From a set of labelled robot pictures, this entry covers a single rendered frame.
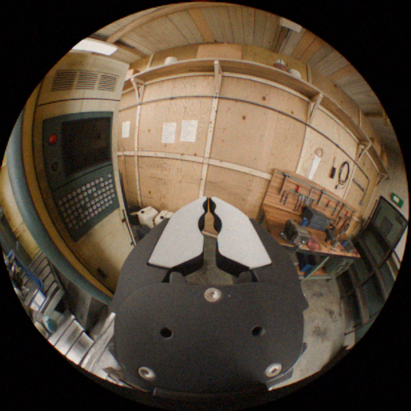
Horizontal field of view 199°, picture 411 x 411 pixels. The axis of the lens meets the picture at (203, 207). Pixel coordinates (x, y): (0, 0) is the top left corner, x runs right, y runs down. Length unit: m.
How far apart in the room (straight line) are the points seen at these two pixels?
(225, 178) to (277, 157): 0.75
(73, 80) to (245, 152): 1.70
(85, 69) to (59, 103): 0.23
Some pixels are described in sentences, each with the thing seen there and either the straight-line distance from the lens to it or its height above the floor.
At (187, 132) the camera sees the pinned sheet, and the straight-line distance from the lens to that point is 1.66.
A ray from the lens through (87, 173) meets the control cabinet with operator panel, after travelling 0.79.
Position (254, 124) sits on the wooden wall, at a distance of 1.57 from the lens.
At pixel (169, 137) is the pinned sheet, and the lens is 1.78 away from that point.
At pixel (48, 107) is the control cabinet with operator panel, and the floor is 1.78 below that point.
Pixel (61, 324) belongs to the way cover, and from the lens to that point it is 1.19.
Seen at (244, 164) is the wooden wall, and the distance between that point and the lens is 1.55.
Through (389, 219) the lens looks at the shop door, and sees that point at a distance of 3.70.
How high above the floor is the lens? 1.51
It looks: 32 degrees down
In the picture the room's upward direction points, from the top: 9 degrees clockwise
